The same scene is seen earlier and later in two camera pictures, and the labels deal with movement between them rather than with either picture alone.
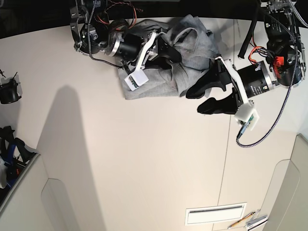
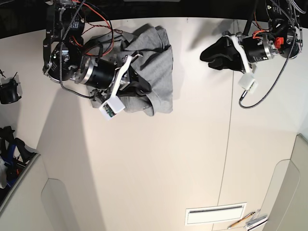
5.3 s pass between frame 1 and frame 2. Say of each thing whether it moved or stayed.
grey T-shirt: moved
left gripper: moved
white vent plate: stayed
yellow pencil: stayed
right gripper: moved
